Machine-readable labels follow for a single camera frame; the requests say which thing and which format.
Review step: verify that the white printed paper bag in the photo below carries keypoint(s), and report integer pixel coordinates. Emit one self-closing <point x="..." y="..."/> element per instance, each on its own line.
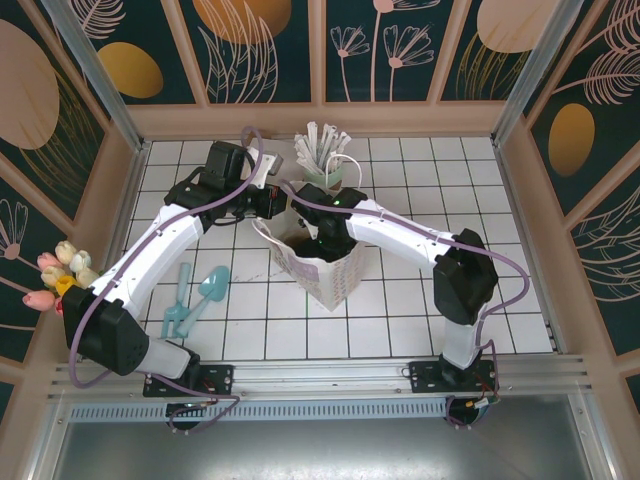
<point x="330" y="285"/>

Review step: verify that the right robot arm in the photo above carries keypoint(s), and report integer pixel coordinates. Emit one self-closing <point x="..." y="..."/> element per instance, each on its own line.
<point x="400" y="230"/>

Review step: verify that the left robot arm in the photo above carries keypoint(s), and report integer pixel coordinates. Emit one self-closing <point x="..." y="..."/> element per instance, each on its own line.
<point x="150" y="250"/>

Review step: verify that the pale green straw holder cup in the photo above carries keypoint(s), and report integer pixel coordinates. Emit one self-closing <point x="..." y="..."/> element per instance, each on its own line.
<point x="315" y="179"/>

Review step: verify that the teal toy rake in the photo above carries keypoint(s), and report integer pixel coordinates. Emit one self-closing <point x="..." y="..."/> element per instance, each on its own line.
<point x="183" y="280"/>

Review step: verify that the teal toy shovel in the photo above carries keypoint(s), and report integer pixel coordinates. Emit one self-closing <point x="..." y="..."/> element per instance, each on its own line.
<point x="215" y="287"/>

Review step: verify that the artificial tulip bouquet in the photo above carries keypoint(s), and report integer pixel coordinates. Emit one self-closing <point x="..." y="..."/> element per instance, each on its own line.
<point x="65" y="272"/>

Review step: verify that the aluminium mounting rail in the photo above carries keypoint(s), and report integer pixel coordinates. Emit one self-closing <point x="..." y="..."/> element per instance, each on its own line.
<point x="325" y="380"/>

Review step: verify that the aluminium frame post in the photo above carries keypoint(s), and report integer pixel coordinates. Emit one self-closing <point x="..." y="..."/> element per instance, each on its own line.
<point x="95" y="75"/>
<point x="532" y="75"/>

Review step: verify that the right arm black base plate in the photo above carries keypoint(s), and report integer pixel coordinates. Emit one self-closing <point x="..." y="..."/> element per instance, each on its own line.
<point x="425" y="377"/>

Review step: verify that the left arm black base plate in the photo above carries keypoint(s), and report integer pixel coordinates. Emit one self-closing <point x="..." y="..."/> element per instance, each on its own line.
<point x="220" y="380"/>

